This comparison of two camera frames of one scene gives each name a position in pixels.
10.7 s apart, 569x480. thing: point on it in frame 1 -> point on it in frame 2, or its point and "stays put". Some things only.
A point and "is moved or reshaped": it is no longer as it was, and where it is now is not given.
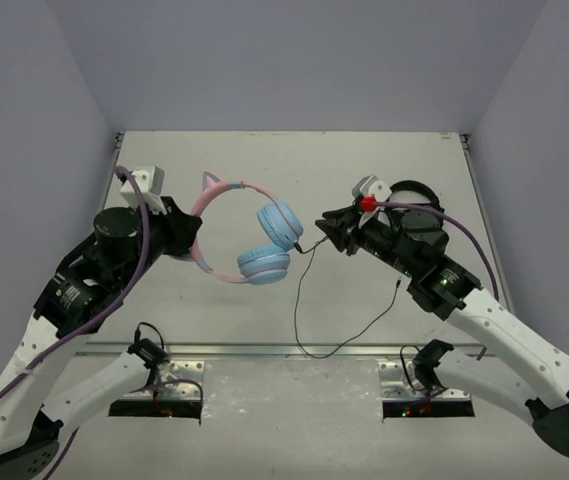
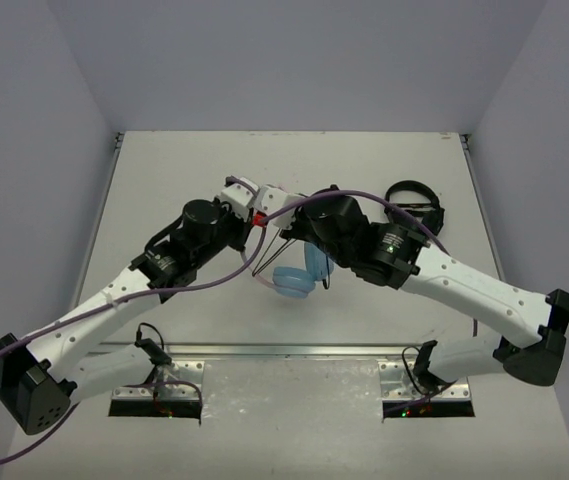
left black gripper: [176, 228] -> [243, 232]
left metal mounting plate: [174, 379] stays put
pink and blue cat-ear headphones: [281, 226] is moved or reshaped
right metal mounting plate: [397, 381] stays put
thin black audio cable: [296, 290] -> [287, 246]
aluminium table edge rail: [276, 350] stays put
